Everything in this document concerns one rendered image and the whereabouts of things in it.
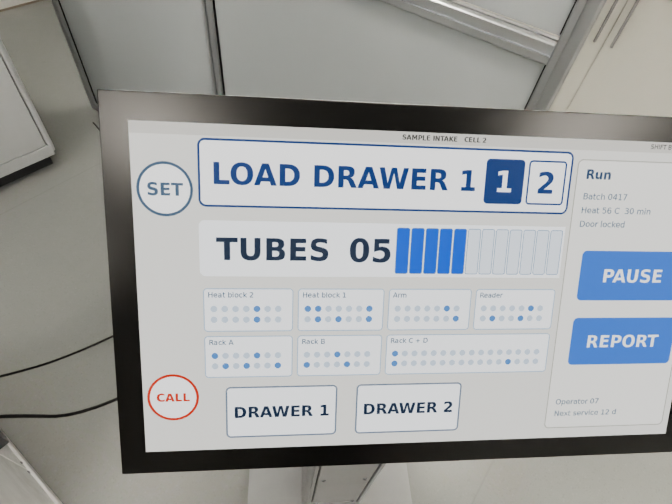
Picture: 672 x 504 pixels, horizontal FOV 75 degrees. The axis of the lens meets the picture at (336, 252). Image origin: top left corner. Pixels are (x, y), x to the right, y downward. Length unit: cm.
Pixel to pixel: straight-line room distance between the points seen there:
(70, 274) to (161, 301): 153
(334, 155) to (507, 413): 28
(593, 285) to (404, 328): 17
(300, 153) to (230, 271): 11
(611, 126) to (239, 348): 35
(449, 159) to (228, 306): 21
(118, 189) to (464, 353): 31
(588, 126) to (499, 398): 24
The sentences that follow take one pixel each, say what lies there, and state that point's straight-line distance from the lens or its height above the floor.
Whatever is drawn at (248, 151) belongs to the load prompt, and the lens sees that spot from 34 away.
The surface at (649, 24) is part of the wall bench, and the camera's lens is 231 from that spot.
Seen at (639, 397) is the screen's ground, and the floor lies 101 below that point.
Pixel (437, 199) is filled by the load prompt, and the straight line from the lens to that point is 36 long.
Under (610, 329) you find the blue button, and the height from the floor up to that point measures 106.
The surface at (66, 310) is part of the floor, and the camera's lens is 180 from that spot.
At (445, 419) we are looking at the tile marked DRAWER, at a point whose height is 99.
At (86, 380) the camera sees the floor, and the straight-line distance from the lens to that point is 163.
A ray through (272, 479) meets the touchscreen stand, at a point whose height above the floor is 4.
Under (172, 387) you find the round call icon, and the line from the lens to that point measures 40.
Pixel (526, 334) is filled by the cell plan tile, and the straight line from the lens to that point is 42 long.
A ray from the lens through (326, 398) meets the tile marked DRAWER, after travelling 39.
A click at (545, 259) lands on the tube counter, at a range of 41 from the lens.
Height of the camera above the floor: 138
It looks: 50 degrees down
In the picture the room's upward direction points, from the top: 8 degrees clockwise
